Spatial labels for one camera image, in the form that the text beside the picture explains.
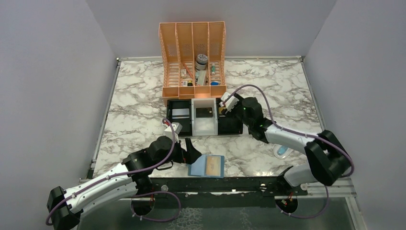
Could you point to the gold credit card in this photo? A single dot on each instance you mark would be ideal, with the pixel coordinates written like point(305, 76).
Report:
point(222, 110)

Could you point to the black right card bin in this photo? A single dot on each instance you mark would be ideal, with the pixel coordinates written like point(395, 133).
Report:
point(227, 125)

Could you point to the grey round jar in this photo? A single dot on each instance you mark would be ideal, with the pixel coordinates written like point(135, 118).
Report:
point(201, 61)

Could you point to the silver credit card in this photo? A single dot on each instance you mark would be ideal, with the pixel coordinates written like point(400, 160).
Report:
point(180, 113)

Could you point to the black card bin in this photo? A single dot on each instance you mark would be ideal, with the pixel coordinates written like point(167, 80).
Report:
point(187, 122)
point(227, 125)

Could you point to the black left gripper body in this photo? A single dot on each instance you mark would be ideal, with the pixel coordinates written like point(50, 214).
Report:
point(179, 156)

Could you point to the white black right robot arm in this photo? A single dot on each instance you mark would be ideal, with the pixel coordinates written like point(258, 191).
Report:
point(327, 160)

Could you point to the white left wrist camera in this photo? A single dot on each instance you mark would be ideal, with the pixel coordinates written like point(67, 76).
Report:
point(172, 131)

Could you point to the white middle card bin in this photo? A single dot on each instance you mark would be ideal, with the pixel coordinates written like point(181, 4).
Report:
point(204, 126)

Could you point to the clear blue plastic package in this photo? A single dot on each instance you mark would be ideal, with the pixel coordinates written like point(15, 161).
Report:
point(281, 152)

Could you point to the black left card bin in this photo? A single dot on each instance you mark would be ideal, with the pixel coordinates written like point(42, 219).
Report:
point(187, 122)

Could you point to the black metal base rail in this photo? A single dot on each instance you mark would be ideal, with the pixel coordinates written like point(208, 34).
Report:
point(241, 191)

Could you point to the blue leather card holder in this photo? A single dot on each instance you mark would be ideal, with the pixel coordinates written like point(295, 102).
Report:
point(198, 168)

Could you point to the green white small tube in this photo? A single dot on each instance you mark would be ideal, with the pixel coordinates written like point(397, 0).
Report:
point(213, 69)

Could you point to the orange plastic file organizer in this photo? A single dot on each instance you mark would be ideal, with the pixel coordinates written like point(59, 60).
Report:
point(180, 44)

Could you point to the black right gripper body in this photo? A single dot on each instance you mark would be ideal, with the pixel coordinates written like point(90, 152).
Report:
point(239, 109)

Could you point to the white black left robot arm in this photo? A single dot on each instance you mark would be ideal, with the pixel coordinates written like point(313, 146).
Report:
point(66, 206)

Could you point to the black credit card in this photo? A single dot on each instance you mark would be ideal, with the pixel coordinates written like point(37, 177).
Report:
point(204, 112)

